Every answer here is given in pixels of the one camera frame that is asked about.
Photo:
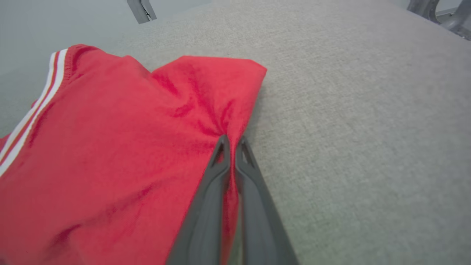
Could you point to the grey metal partition post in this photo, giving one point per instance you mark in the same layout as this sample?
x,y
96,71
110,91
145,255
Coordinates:
x,y
141,9

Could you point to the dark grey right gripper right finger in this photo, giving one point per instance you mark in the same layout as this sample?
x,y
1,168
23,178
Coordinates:
x,y
257,228

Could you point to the red basketball jersey white sleeves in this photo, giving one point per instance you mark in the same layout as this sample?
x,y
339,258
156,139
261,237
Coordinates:
x,y
110,147

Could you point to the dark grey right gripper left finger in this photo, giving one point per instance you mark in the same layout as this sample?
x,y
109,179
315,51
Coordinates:
x,y
204,221

